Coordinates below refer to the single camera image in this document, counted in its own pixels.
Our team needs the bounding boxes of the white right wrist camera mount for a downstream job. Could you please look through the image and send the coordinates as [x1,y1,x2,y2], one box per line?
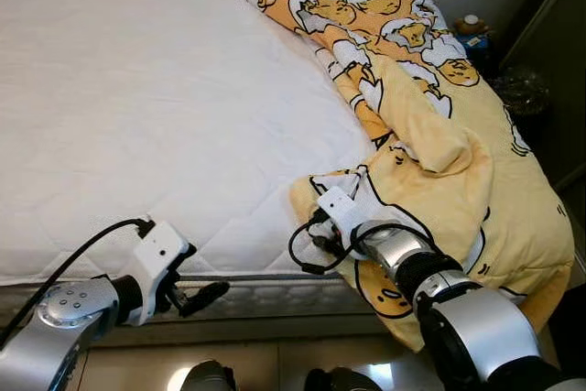
[316,187,368,242]

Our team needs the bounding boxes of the grey robot foot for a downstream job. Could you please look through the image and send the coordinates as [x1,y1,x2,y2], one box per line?
[179,361,237,391]
[305,368,385,391]

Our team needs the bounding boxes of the grey robot left foot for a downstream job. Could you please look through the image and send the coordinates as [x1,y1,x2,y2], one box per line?
[179,361,237,391]

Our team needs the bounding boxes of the white mattress bed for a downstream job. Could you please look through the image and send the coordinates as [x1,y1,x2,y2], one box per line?
[0,0,431,320]

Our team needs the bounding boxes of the clear glass vessel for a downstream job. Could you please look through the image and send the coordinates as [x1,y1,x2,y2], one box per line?
[494,66,551,118]

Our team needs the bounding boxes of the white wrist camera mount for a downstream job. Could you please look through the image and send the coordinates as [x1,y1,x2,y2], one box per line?
[316,187,368,242]
[128,220,195,326]

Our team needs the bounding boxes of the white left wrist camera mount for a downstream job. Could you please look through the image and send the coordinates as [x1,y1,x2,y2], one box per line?
[128,220,195,326]

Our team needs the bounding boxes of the dark grey wardrobe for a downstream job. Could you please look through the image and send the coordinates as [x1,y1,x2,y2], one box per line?
[499,0,586,192]

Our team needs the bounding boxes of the grey robot right foot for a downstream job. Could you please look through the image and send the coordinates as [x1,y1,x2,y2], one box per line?
[305,368,385,391]

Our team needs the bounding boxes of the yellow cartoon print blanket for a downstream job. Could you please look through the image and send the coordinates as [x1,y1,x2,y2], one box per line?
[215,0,576,353]

